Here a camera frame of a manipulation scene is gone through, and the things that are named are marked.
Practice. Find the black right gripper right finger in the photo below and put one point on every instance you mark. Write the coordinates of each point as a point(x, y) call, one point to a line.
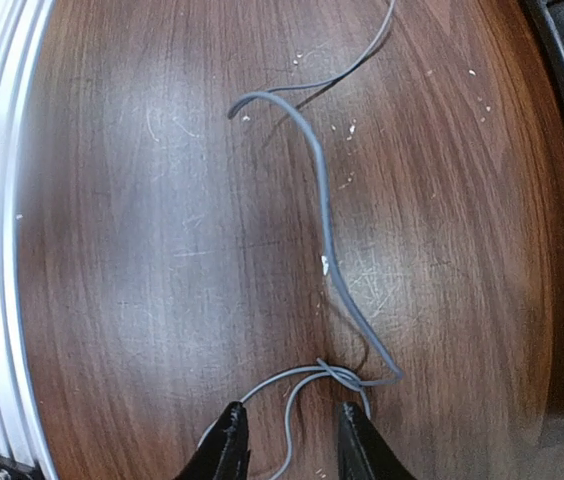
point(362, 451)

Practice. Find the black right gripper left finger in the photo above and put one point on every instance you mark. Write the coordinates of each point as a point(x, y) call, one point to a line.
point(224, 452)

